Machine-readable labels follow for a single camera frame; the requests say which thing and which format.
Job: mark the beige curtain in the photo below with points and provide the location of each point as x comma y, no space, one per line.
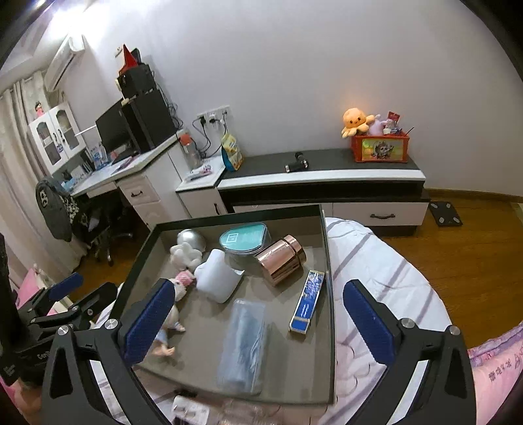
16,155

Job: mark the narrow blue box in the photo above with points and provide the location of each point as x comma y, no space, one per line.
308,300

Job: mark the small pink packet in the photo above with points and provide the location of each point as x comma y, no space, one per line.
200,171

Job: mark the black bathroom scale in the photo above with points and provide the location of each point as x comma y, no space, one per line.
446,213

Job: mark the red paper bag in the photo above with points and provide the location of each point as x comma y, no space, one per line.
130,59

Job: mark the water bottle with red cap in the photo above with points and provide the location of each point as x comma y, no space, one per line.
189,149

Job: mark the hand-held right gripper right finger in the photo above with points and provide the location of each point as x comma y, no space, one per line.
365,325

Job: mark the grey round dome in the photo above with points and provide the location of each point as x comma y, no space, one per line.
194,238

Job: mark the white curved block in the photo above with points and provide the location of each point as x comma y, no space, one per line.
218,278

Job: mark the white desk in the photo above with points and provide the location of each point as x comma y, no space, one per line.
163,192

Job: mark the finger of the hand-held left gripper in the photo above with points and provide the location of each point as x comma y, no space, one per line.
94,300
65,286

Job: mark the clear packet of blue masks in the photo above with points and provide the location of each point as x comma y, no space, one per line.
243,347

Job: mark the black monitor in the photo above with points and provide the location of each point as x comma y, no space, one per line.
112,128

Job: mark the pink printed blanket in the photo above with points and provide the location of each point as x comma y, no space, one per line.
498,376

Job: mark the red storage box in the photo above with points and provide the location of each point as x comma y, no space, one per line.
380,148

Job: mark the white glass-door hutch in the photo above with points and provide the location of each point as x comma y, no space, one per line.
53,139

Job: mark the clear container with teal lid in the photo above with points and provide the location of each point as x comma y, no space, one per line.
241,241

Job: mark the black computer tower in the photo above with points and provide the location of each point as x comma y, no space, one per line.
151,118

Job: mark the blue white box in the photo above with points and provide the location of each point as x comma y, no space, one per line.
99,157

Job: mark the white wall socket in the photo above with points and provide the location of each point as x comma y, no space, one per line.
213,114

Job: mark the orange octopus plush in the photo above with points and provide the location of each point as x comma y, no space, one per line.
356,120

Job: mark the black office chair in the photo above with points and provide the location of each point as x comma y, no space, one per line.
102,229

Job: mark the grey jacket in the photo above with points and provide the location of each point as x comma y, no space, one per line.
51,208

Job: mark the small doll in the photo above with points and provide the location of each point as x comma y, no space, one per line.
182,282

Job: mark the pink figurine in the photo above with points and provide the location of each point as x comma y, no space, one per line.
39,109

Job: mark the white lumpy toy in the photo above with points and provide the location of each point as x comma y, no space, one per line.
186,255

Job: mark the blue yellow snack bag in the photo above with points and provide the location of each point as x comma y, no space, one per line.
233,153

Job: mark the pink plush blanket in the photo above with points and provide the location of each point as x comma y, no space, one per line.
24,286

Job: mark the black massage gun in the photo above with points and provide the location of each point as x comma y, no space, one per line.
297,162

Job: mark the low black white cabinet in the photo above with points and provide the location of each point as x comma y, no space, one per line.
327,192

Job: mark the small white cabinet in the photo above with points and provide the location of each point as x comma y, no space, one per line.
200,196

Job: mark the purple plush toy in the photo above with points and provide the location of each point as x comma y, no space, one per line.
378,124

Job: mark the white air conditioner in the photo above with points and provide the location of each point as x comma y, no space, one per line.
63,61

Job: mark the pink box with black rim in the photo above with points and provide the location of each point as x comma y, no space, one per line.
282,347

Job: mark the rose gold canister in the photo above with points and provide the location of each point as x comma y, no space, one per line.
282,259

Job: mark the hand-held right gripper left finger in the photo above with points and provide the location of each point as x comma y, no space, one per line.
149,325

